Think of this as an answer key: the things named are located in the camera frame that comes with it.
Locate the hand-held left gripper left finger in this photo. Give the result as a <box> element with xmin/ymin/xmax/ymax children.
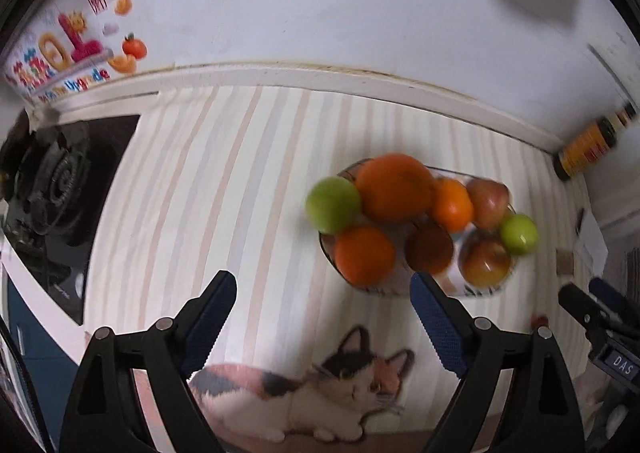
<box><xmin>65</xmin><ymin>270</ymin><xmax>237</xmax><ymax>453</ymax></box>

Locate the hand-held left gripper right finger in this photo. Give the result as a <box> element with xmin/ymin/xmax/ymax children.
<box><xmin>410</xmin><ymin>272</ymin><xmax>586</xmax><ymax>453</ymax></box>

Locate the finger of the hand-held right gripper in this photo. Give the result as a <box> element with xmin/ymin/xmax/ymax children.
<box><xmin>558</xmin><ymin>283</ymin><xmax>610</xmax><ymax>331</ymax></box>
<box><xmin>588</xmin><ymin>277</ymin><xmax>640</xmax><ymax>324</ymax></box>

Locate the oval floral plate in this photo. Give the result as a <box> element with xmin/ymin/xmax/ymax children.
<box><xmin>318</xmin><ymin>160</ymin><xmax>518</xmax><ymax>297</ymax></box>

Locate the dark brown round fruit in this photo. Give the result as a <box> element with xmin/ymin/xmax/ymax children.
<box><xmin>404</xmin><ymin>224</ymin><xmax>455</xmax><ymax>277</ymax></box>

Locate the red-green apple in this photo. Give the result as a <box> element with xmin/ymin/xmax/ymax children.
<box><xmin>459</xmin><ymin>232</ymin><xmax>513</xmax><ymax>288</ymax></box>

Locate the green apple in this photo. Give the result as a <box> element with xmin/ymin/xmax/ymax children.
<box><xmin>500</xmin><ymin>214</ymin><xmax>540</xmax><ymax>255</ymax></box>
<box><xmin>306</xmin><ymin>177</ymin><xmax>363</xmax><ymax>235</ymax></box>

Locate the small orange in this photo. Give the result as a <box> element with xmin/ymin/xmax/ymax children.
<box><xmin>334</xmin><ymin>226</ymin><xmax>397</xmax><ymax>285</ymax></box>
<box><xmin>431</xmin><ymin>178</ymin><xmax>475</xmax><ymax>233</ymax></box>

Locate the red apple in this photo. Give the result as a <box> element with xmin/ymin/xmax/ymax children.
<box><xmin>466</xmin><ymin>178</ymin><xmax>511</xmax><ymax>230</ymax></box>

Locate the large orange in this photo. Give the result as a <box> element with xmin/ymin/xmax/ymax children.
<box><xmin>355</xmin><ymin>153</ymin><xmax>437</xmax><ymax>222</ymax></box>

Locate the white paper packet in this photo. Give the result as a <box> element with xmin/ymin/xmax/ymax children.
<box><xmin>574</xmin><ymin>209</ymin><xmax>609</xmax><ymax>270</ymax></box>

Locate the striped cat print mat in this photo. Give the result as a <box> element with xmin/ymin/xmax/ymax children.
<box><xmin>82</xmin><ymin>83</ymin><xmax>603</xmax><ymax>453</ymax></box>

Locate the soy sauce bottle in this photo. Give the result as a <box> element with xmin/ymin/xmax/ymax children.
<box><xmin>553</xmin><ymin>102</ymin><xmax>640</xmax><ymax>182</ymax></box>

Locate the blue kitchen cabinet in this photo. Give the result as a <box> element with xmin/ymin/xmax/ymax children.
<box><xmin>0</xmin><ymin>278</ymin><xmax>83</xmax><ymax>439</ymax></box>

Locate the black gas stove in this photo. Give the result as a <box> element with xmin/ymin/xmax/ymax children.
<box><xmin>0</xmin><ymin>114</ymin><xmax>142</xmax><ymax>326</ymax></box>

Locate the colourful wall sticker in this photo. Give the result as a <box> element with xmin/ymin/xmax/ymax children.
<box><xmin>4</xmin><ymin>0</ymin><xmax>149</xmax><ymax>98</ymax></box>

